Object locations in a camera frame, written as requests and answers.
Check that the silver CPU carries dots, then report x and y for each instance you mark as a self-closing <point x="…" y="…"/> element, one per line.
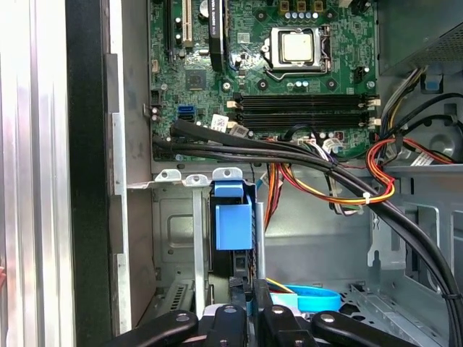
<point x="298" y="47"/>

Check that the hard disk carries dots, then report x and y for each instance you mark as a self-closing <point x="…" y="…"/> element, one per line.
<point x="233" y="224"/>

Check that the black PC case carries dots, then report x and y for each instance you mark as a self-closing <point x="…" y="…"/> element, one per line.
<point x="87" y="180"/>

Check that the white expansion slot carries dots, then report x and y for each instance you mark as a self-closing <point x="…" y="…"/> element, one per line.
<point x="187" y="25"/>

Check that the black RAM slot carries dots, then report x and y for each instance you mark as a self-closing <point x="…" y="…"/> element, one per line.
<point x="300" y="103"/>
<point x="300" y="121"/>

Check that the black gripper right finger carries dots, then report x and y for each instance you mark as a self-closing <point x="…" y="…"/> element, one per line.
<point x="278" y="329"/>

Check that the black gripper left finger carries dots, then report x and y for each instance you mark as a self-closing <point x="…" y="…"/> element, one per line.
<point x="228" y="329"/>

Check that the green motherboard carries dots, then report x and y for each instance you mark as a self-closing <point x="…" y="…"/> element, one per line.
<point x="253" y="50"/>

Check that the CPU socket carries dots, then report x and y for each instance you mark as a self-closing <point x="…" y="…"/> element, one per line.
<point x="325" y="47"/>

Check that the black graphics card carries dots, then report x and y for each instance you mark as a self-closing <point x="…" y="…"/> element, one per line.
<point x="217" y="43"/>

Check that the silver disk bay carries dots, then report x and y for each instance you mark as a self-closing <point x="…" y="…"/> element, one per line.
<point x="177" y="231"/>

